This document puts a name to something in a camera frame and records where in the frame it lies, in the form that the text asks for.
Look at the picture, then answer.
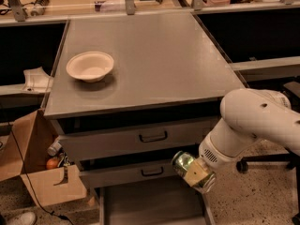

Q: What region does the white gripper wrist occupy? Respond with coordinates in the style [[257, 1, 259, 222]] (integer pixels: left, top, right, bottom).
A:
[[184, 133, 233, 187]]

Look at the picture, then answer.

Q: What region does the crushed green soda can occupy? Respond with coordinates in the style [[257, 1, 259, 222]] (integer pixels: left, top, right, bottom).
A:
[[172, 151, 216, 194]]

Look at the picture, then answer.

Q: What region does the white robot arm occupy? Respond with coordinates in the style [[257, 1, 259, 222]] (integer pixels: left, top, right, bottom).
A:
[[184, 89, 300, 189]]

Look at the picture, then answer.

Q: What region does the grey top drawer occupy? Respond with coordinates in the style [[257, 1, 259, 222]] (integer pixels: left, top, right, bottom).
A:
[[51, 116, 219, 161]]

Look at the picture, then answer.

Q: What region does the grey drawer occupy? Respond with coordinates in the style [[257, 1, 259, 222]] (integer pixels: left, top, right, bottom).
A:
[[98, 176, 216, 225], [51, 116, 219, 161], [80, 159, 178, 188]]

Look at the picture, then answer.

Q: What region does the grey middle drawer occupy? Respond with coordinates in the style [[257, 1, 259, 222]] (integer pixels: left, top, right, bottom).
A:
[[80, 159, 178, 188]]

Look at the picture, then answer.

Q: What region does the grey bottom drawer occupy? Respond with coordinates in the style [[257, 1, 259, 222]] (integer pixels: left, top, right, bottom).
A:
[[98, 176, 216, 225]]

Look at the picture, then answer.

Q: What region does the grey metal drawer cabinet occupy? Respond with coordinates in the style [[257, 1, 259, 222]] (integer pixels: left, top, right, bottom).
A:
[[40, 11, 250, 225]]

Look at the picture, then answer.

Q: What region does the black office chair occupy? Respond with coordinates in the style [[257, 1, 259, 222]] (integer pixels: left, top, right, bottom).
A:
[[236, 82, 300, 225]]

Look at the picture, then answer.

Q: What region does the small bottle in box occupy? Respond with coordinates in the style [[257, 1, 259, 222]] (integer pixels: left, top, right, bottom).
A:
[[47, 141, 62, 157]]

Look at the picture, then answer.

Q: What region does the orange fruit in box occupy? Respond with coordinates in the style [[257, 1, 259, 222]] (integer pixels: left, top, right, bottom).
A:
[[46, 157, 59, 170]]

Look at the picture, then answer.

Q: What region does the beige paper bowl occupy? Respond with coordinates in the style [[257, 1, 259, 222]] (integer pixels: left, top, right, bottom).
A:
[[66, 52, 114, 83]]

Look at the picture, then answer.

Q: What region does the brown cardboard box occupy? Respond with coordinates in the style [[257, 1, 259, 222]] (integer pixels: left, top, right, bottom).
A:
[[0, 110, 87, 206]]

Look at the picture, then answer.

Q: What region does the white shoe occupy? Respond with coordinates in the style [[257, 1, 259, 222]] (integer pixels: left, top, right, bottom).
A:
[[7, 212, 37, 225]]

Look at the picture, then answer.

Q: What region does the white curved plastic part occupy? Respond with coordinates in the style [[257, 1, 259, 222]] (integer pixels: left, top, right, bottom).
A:
[[22, 67, 53, 94]]

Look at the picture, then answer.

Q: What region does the black white handheld tool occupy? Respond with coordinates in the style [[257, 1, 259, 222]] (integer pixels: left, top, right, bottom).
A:
[[30, 0, 50, 16]]

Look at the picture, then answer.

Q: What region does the black power cable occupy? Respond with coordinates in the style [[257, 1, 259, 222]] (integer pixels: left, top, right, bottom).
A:
[[0, 103, 75, 225]]

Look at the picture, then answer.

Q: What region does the grey metal post left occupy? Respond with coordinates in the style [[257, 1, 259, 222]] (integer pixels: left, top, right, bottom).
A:
[[8, 0, 27, 22]]

